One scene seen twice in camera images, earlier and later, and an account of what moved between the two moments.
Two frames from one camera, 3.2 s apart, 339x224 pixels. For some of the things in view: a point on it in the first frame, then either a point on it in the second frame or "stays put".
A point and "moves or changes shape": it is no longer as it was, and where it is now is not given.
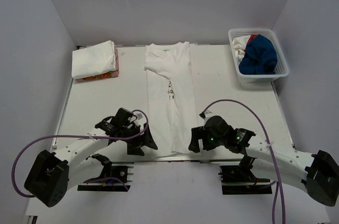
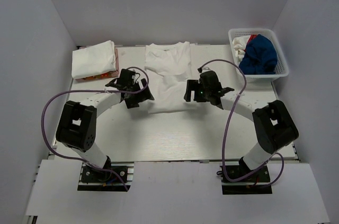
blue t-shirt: x=260 y=57 stays put
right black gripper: x=197 y=133 to x=194 y=85
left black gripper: x=134 y=148 to x=142 y=96
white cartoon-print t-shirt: x=171 y=110 moves or changes shape
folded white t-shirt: x=97 y=59 stays put
